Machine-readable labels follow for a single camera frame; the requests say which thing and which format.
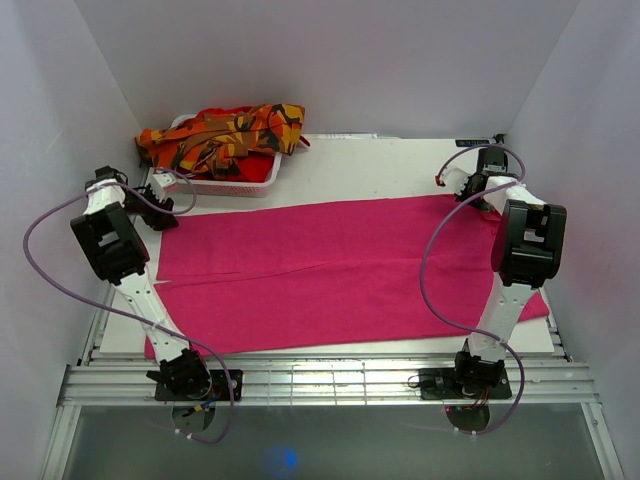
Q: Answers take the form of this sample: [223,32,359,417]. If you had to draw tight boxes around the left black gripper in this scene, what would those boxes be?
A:
[122,183,178,232]

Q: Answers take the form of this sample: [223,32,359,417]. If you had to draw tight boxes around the pink trousers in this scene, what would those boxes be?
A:
[144,194,549,361]

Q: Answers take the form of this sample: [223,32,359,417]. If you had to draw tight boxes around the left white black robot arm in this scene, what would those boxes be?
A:
[70,166,212,400]

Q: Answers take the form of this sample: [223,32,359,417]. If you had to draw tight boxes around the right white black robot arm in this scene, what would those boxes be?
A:
[451,146,568,398]

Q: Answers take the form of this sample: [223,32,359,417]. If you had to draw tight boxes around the orange camouflage trousers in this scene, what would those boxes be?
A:
[135,103,305,178]

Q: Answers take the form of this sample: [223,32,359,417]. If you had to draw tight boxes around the white plastic basket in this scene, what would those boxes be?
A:
[163,114,282,198]

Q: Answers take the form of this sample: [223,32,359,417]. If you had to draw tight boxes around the blue label sticker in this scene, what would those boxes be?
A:
[454,139,490,148]

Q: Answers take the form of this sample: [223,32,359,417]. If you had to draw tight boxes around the red garment in basket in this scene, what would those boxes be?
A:
[175,105,282,187]

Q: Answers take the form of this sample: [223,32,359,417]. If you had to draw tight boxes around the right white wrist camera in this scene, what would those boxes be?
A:
[435,167,471,194]

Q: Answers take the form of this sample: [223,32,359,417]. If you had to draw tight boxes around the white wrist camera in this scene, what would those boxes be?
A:
[147,173,178,201]
[435,167,471,194]

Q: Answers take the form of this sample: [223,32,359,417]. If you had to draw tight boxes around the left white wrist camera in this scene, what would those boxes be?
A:
[147,173,178,201]

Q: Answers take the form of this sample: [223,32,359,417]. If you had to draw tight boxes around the aluminium front rail frame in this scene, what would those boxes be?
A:
[41,354,624,479]

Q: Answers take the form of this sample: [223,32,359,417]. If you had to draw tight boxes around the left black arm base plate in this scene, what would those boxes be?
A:
[153,369,244,402]

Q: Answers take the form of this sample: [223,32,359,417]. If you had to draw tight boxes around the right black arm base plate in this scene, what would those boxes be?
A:
[418,367,512,400]

